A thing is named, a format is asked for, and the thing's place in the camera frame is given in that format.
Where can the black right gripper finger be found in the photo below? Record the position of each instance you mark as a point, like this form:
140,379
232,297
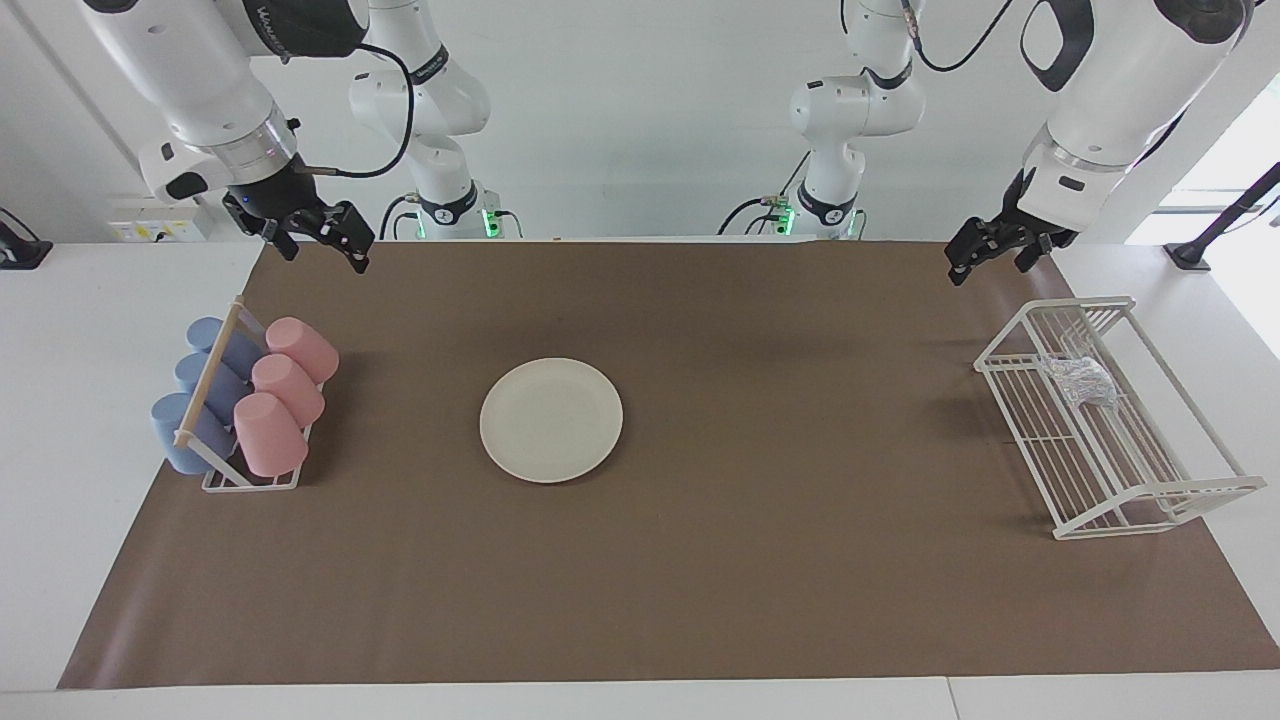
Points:
350,232
282,238

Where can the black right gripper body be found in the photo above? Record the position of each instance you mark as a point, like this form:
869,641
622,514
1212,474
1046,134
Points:
275,200

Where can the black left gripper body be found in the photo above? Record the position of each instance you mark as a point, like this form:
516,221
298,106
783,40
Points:
1015,215

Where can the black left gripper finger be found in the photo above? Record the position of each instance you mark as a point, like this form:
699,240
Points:
1032,253
975,242

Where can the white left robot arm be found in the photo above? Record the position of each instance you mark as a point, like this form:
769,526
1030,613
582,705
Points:
1130,90

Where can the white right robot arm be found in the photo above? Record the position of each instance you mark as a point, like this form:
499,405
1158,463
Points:
200,70

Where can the cream round plate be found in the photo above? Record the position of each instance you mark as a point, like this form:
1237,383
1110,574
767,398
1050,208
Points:
551,420

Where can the pink plastic cup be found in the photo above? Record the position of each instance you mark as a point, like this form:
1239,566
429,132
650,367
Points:
270,435
303,348
290,388

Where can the blue plastic cup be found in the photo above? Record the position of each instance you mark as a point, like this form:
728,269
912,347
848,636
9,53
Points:
175,435
225,385
238,348

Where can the wooden white cup rack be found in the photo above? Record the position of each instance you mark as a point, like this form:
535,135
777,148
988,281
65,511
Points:
208,378

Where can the black table clamp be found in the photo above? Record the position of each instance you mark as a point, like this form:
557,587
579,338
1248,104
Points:
20,250

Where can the brown table mat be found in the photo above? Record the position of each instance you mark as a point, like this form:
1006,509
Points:
750,580

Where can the white wall socket box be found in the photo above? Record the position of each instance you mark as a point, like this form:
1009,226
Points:
160,218

